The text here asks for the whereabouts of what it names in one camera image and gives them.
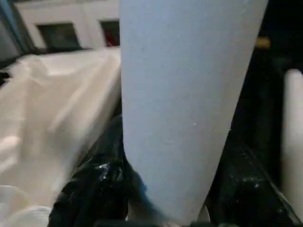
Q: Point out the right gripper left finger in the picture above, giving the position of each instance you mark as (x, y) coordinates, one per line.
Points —
(101, 184)

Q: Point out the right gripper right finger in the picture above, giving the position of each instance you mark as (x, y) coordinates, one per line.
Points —
(241, 196)

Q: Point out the white plastic table top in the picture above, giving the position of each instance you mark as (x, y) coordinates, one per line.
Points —
(59, 118)

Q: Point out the small yellow label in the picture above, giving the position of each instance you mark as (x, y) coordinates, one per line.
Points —
(263, 42)

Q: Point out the white glass-door cabinet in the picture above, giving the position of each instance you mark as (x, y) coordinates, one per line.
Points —
(71, 23)

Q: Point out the grey curtain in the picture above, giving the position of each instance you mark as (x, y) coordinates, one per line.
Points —
(9, 28)

